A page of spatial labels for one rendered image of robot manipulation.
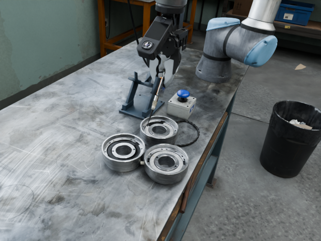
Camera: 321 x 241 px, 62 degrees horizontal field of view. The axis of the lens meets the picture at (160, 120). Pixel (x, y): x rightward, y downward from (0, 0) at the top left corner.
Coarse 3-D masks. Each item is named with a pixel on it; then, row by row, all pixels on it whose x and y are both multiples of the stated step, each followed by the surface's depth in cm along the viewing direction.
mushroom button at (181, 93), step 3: (180, 90) 83; (183, 90) 83; (186, 90) 83; (177, 93) 82; (180, 93) 81; (183, 93) 81; (186, 93) 82; (189, 93) 82; (180, 96) 81; (183, 96) 81; (186, 96) 81; (183, 99) 83
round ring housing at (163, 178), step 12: (156, 144) 66; (168, 144) 66; (144, 156) 62; (156, 156) 64; (168, 156) 64; (180, 156) 65; (144, 168) 62; (168, 168) 61; (156, 180) 61; (168, 180) 59
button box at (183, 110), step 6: (174, 96) 86; (168, 102) 82; (174, 102) 82; (180, 102) 83; (186, 102) 83; (192, 102) 83; (168, 108) 84; (174, 108) 83; (180, 108) 82; (186, 108) 81; (192, 108) 84; (174, 114) 84; (180, 114) 83; (186, 114) 82
